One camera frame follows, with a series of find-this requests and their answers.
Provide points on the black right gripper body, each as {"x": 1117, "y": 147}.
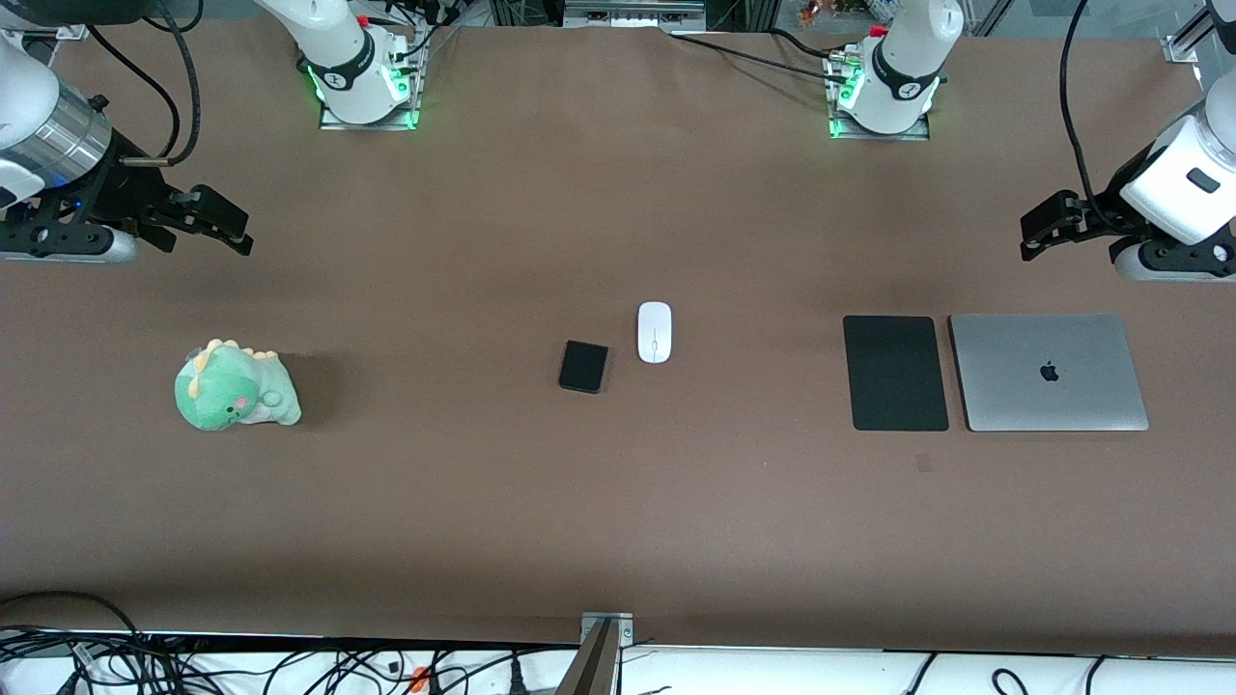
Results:
{"x": 124, "y": 185}

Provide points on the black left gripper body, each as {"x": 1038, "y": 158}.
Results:
{"x": 1110, "y": 204}

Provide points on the small black square box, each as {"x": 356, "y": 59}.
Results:
{"x": 583, "y": 367}

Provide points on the white computer mouse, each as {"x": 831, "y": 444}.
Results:
{"x": 654, "y": 331}

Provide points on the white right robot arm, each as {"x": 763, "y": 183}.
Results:
{"x": 348, "y": 58}

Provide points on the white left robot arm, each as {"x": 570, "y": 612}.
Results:
{"x": 1183, "y": 183}

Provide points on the black mouse pad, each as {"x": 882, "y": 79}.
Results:
{"x": 895, "y": 373}

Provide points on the grey closed laptop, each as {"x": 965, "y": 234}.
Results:
{"x": 1049, "y": 372}

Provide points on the green dinosaur plush toy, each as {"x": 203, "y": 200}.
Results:
{"x": 232, "y": 388}

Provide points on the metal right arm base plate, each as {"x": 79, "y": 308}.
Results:
{"x": 333, "y": 123}

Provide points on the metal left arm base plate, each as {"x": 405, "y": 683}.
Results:
{"x": 917, "y": 133}

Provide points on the aluminium table corner bracket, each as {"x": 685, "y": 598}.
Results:
{"x": 1183, "y": 48}

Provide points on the metal frame panel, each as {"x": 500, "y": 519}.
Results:
{"x": 632, "y": 12}

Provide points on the metal table edge bracket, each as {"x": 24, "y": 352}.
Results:
{"x": 606, "y": 625}

